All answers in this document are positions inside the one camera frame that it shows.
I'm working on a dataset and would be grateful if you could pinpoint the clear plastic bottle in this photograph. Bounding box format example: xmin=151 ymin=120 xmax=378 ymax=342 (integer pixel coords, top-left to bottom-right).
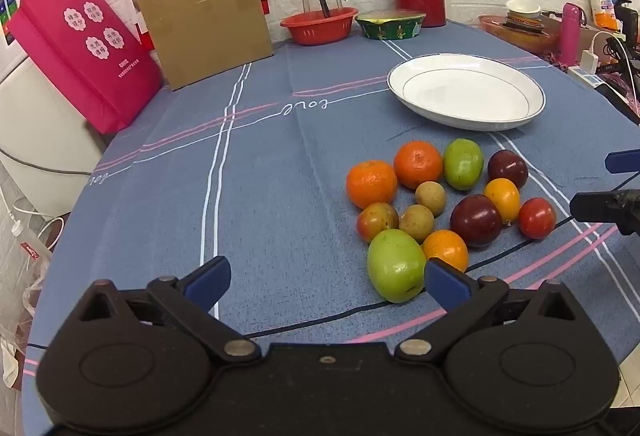
xmin=10 ymin=216 xmax=56 ymax=269

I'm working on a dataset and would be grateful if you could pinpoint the orange glass bowl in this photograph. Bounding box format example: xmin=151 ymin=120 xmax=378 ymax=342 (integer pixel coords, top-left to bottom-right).
xmin=477 ymin=14 xmax=561 ymax=55

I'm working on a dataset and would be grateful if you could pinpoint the pink bottle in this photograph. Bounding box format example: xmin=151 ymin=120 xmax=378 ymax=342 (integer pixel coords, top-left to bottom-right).
xmin=559 ymin=2 xmax=583 ymax=66

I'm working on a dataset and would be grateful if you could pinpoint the white plate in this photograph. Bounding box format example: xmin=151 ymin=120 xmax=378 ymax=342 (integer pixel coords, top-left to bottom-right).
xmin=387 ymin=54 xmax=546 ymax=132

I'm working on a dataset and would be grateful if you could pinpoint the brown longan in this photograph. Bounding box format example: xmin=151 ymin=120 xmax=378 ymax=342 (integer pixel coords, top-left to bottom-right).
xmin=414 ymin=181 xmax=447 ymax=217
xmin=398 ymin=205 xmax=435 ymax=244

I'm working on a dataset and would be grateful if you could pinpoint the pink patterned cloth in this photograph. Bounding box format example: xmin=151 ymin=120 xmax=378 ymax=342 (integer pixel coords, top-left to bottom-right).
xmin=540 ymin=48 xmax=640 ymax=119

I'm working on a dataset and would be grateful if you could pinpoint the white power strip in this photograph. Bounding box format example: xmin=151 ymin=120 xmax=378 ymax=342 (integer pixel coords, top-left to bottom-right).
xmin=567 ymin=66 xmax=608 ymax=89

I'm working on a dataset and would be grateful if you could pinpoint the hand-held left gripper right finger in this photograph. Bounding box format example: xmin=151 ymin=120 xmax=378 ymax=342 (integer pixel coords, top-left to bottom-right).
xmin=395 ymin=258 xmax=583 ymax=364

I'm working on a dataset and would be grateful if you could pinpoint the blue striped tablecloth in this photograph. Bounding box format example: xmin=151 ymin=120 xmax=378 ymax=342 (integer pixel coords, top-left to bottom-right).
xmin=20 ymin=18 xmax=640 ymax=436

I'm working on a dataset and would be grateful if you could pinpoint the red plum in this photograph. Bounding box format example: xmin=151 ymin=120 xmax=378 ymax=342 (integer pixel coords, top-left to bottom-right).
xmin=517 ymin=197 xmax=557 ymax=240

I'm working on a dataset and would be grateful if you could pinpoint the pink tote bag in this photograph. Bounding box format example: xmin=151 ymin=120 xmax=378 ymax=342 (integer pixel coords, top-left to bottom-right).
xmin=5 ymin=0 xmax=163 ymax=135

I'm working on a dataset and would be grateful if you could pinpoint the red plastic basin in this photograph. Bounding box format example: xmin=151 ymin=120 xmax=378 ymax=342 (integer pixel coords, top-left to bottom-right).
xmin=280 ymin=7 xmax=359 ymax=46

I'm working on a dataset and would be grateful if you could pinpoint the black stand device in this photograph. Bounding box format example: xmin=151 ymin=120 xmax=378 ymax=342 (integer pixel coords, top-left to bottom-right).
xmin=614 ymin=0 xmax=640 ymax=49

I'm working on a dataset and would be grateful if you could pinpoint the dark purple plum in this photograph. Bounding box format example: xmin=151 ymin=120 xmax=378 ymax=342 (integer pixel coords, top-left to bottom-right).
xmin=450 ymin=194 xmax=503 ymax=247
xmin=487 ymin=149 xmax=529 ymax=189

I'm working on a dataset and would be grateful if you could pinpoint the yellow-orange plum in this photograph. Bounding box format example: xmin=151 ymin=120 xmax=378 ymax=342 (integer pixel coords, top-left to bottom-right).
xmin=483 ymin=178 xmax=521 ymax=224

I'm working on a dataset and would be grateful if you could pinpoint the patterned bowl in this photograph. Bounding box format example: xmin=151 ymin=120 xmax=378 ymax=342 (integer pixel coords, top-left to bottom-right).
xmin=504 ymin=16 xmax=546 ymax=35

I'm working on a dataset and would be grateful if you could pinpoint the grey cable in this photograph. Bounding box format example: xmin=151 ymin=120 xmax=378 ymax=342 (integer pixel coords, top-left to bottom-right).
xmin=0 ymin=146 xmax=93 ymax=177

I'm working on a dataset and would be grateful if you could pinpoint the red-green jujube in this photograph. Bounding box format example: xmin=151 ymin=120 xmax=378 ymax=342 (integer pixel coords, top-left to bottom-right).
xmin=356 ymin=202 xmax=400 ymax=243

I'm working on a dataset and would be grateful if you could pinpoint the white charger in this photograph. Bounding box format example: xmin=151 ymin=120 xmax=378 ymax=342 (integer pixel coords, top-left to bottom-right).
xmin=580 ymin=36 xmax=601 ymax=74

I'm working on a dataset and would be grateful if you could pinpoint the cardboard box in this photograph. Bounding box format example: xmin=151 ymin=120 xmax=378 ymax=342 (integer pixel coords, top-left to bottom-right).
xmin=136 ymin=0 xmax=275 ymax=91

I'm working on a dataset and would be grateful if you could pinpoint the small orange mandarin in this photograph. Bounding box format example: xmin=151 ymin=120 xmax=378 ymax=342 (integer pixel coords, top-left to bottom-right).
xmin=421 ymin=229 xmax=470 ymax=274

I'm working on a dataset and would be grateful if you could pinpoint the green foil-lidded bowl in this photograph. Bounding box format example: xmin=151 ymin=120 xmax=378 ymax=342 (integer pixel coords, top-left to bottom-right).
xmin=355 ymin=10 xmax=427 ymax=41

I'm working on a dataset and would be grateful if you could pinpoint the white appliance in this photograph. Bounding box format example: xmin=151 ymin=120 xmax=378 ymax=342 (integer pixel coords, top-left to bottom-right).
xmin=0 ymin=0 xmax=108 ymax=227

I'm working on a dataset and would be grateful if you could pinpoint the white bowl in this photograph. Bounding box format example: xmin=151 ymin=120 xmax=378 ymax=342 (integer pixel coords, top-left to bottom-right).
xmin=506 ymin=0 xmax=542 ymax=20

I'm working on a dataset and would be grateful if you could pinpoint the green apple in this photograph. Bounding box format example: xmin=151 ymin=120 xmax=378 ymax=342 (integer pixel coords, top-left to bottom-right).
xmin=367 ymin=229 xmax=427 ymax=304

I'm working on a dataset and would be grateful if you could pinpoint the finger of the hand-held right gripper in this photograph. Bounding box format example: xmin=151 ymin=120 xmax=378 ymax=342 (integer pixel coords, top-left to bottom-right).
xmin=604 ymin=149 xmax=640 ymax=175
xmin=569 ymin=189 xmax=640 ymax=237

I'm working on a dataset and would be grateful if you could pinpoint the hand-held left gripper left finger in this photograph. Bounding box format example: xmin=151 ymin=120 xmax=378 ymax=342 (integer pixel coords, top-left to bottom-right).
xmin=65 ymin=256 xmax=262 ymax=363

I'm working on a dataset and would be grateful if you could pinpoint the clear plastic bag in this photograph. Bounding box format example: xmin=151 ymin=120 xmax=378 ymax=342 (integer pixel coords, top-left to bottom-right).
xmin=0 ymin=256 xmax=51 ymax=389

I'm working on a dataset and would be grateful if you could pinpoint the green oval jujube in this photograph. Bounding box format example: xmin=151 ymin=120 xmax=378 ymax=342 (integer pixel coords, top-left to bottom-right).
xmin=443 ymin=138 xmax=485 ymax=191

